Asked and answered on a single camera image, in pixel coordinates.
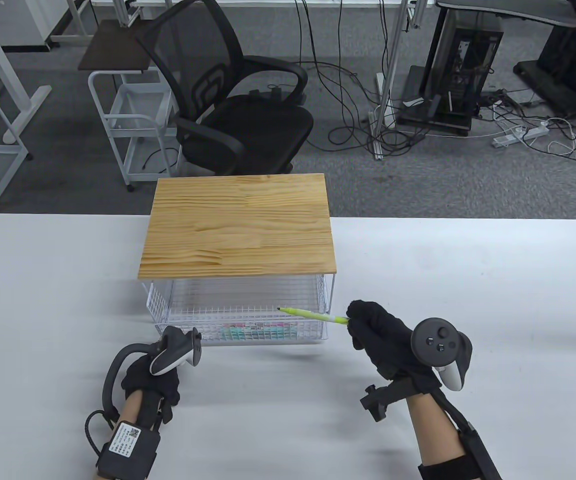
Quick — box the person's left hand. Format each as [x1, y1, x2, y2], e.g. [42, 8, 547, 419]
[120, 339, 182, 427]

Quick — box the person's right hand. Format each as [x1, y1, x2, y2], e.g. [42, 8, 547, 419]
[346, 300, 446, 422]

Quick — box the green double-ended highlighter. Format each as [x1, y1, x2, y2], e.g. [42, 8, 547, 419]
[277, 307, 351, 325]

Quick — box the white wire basket drawer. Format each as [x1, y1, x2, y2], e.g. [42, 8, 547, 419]
[146, 276, 330, 347]

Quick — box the person's right forearm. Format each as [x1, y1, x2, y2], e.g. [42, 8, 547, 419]
[407, 392, 469, 480]

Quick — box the person's left forearm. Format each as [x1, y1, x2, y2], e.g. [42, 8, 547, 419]
[93, 390, 164, 480]

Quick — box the black grey tracker controller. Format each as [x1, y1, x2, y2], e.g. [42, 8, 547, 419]
[102, 326, 203, 417]
[410, 317, 473, 392]

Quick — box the white power strip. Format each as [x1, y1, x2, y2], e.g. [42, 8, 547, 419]
[492, 125, 550, 148]

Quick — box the black mesh office chair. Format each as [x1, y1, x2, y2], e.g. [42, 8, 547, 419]
[134, 0, 315, 177]

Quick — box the white metal cart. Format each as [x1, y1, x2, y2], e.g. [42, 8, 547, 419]
[88, 70, 181, 193]

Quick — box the black computer tower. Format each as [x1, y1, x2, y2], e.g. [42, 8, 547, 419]
[433, 26, 505, 122]

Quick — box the black equipment stand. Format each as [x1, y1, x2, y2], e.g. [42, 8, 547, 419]
[513, 0, 576, 118]

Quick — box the brown side table top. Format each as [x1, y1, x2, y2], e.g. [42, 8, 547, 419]
[78, 20, 161, 72]

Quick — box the grey desk top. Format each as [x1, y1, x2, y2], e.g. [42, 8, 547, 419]
[435, 0, 576, 28]

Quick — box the white cabinet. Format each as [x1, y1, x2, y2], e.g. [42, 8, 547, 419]
[0, 0, 54, 51]

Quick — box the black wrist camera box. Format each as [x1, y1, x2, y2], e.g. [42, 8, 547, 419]
[418, 420, 503, 480]
[96, 421, 161, 476]

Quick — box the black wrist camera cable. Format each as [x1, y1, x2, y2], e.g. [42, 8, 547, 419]
[84, 410, 120, 456]

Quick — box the wooden top wire rack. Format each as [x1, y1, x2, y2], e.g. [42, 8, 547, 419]
[138, 173, 338, 321]

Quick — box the tangle of black floor cables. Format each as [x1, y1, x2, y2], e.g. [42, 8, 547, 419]
[293, 0, 576, 171]

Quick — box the aluminium profile post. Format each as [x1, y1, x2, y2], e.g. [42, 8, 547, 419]
[370, 0, 416, 161]

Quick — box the aluminium desk frame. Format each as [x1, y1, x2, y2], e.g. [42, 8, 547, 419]
[50, 0, 141, 43]

